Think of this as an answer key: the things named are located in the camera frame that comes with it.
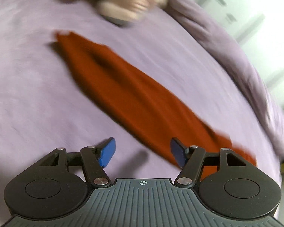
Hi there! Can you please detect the red knit garment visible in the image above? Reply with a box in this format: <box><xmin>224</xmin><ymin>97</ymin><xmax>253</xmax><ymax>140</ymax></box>
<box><xmin>54</xmin><ymin>30</ymin><xmax>258</xmax><ymax>180</ymax></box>

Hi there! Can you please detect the purple rolled duvet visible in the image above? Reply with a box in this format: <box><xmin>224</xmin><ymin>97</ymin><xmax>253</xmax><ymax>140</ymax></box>
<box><xmin>164</xmin><ymin>0</ymin><xmax>284</xmax><ymax>162</ymax></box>

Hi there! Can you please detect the pink plush toy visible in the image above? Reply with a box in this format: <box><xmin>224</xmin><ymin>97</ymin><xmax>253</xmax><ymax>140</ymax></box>
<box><xmin>96</xmin><ymin>0</ymin><xmax>177</xmax><ymax>27</ymax></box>

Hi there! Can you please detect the white wardrobe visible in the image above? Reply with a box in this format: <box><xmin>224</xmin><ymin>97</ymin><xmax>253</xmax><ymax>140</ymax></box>
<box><xmin>195</xmin><ymin>0</ymin><xmax>284</xmax><ymax>110</ymax></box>

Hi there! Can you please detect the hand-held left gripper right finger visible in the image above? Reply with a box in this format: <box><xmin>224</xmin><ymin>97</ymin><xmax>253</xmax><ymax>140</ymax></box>
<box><xmin>170</xmin><ymin>137</ymin><xmax>249</xmax><ymax>188</ymax></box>

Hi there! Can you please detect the purple bed sheet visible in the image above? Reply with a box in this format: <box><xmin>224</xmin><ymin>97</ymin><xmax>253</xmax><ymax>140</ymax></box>
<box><xmin>0</xmin><ymin>0</ymin><xmax>282</xmax><ymax>227</ymax></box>

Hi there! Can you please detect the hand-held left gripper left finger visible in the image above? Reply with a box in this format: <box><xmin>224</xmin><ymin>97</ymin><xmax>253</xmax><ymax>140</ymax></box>
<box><xmin>34</xmin><ymin>137</ymin><xmax>116</xmax><ymax>187</ymax></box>

